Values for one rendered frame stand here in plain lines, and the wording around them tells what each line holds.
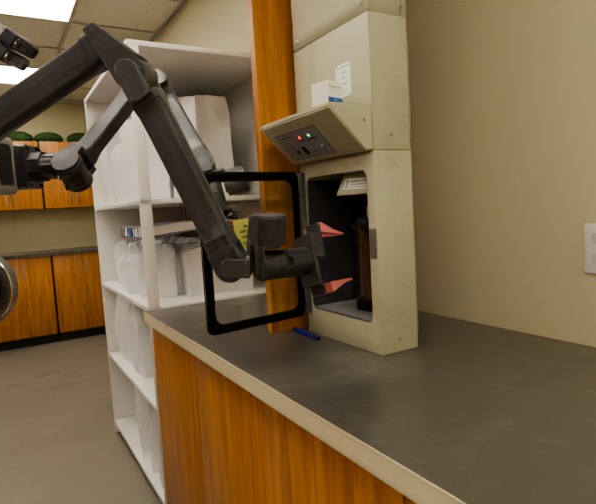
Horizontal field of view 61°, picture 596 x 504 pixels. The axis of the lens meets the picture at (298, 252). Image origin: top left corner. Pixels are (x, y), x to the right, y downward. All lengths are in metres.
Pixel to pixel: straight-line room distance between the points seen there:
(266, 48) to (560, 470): 1.19
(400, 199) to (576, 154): 0.42
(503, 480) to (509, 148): 0.93
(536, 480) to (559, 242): 0.75
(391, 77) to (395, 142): 0.14
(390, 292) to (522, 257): 0.41
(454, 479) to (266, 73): 1.12
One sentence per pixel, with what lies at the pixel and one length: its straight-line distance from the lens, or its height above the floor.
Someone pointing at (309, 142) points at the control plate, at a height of 1.45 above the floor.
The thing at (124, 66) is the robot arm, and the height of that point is 1.54.
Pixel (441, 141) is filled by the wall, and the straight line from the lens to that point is 1.60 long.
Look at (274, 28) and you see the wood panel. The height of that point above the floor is 1.79.
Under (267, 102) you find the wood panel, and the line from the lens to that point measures 1.45.
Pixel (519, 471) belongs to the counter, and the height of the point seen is 0.94.
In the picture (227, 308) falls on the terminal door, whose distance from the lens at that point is 1.27.
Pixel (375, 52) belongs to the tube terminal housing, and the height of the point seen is 1.62.
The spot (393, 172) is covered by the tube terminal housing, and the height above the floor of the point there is 1.36.
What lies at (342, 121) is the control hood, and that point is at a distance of 1.11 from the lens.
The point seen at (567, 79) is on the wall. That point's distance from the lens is 1.38.
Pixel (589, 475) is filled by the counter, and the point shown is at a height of 0.94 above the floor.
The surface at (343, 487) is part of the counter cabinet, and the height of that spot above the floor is 0.81.
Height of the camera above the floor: 1.29
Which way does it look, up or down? 5 degrees down
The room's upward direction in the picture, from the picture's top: 3 degrees counter-clockwise
